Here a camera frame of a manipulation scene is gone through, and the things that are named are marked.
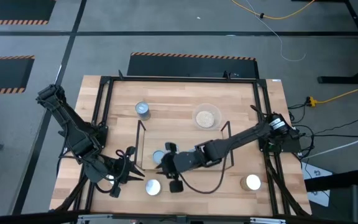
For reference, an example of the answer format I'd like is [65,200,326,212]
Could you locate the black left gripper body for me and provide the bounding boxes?
[103,146,137,187]

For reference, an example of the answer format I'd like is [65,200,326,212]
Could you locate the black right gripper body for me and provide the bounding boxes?
[161,142,188,177]

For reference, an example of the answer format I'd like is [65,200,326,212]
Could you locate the short mushrooms can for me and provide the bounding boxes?
[152,149,167,165]

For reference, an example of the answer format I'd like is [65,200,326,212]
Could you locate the yellow carrots can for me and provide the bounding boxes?
[144,179,162,197]

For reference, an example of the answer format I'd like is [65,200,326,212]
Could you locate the mandarin oranges can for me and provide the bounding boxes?
[134,101,152,121]

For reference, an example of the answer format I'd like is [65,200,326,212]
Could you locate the yellow green beans can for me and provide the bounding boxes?
[239,173,262,192]

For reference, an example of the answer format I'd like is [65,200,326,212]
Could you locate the beige grain heap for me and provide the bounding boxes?
[196,110,215,129]

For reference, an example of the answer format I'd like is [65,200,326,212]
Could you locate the translucent plastic bowl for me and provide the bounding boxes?
[191,103,222,131]

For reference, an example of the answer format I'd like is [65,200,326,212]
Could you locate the black hazard-striped floor mat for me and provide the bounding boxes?
[0,55,35,96]
[126,52,260,79]
[0,0,57,26]

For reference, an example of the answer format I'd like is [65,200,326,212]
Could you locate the black front crossbar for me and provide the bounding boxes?
[0,208,358,224]

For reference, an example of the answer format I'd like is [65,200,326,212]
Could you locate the white floor sheet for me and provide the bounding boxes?
[301,161,336,208]

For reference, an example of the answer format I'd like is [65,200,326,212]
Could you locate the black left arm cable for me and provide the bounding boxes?
[94,149,129,195]

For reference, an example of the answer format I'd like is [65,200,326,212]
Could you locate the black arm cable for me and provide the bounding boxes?
[94,149,129,195]
[177,146,230,195]

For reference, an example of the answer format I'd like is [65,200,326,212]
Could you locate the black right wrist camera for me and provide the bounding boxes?
[168,179,185,194]

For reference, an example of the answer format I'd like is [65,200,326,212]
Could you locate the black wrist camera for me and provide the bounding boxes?
[168,179,185,194]
[109,185,122,199]

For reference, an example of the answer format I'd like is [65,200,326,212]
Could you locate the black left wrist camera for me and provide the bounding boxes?
[109,185,122,199]

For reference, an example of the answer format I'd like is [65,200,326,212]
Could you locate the wooden shelf with black frame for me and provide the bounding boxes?
[134,119,235,172]

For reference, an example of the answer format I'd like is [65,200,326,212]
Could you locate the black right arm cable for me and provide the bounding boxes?
[177,146,230,195]

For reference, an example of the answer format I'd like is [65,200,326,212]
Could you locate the thin white cable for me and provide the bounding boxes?
[244,0,307,62]

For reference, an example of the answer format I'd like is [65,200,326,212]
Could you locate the black floor cables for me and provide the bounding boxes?
[287,101,358,160]

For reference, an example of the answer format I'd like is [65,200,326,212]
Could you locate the thick grey cable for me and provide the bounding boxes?
[301,129,358,160]

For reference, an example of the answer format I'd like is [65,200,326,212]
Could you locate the black desk leg frame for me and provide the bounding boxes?
[317,0,358,85]

